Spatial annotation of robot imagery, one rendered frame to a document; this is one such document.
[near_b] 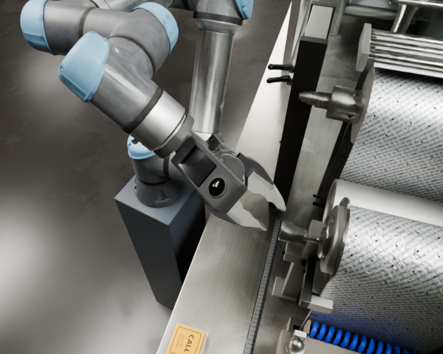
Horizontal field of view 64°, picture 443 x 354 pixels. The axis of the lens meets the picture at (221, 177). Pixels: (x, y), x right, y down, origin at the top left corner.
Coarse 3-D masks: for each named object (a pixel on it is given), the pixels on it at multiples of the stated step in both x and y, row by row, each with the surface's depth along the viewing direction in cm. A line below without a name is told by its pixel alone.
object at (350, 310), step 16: (336, 288) 59; (336, 304) 64; (352, 304) 62; (368, 304) 60; (384, 304) 59; (320, 320) 72; (336, 320) 70; (352, 320) 68; (368, 320) 65; (384, 320) 63; (400, 320) 61; (416, 320) 60; (432, 320) 58; (368, 336) 71; (384, 336) 69; (400, 336) 67; (416, 336) 65; (432, 336) 63
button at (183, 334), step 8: (176, 328) 82; (184, 328) 82; (192, 328) 82; (176, 336) 81; (184, 336) 81; (192, 336) 81; (200, 336) 81; (176, 344) 80; (184, 344) 80; (192, 344) 80; (200, 344) 80; (168, 352) 79; (176, 352) 79; (184, 352) 79; (192, 352) 79
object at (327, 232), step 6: (330, 216) 59; (324, 222) 62; (330, 222) 58; (324, 228) 61; (330, 228) 57; (324, 234) 58; (330, 234) 56; (324, 240) 57; (330, 240) 56; (318, 246) 63; (324, 246) 57; (318, 252) 61; (324, 252) 57; (324, 258) 59
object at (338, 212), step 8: (336, 208) 59; (336, 216) 57; (344, 216) 56; (336, 224) 55; (336, 232) 54; (336, 240) 54; (336, 248) 54; (328, 256) 55; (320, 264) 62; (328, 264) 56; (328, 272) 57
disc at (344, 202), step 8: (344, 200) 59; (344, 208) 58; (344, 224) 54; (344, 232) 53; (344, 240) 52; (344, 248) 53; (336, 256) 54; (336, 264) 53; (336, 272) 54; (328, 280) 56
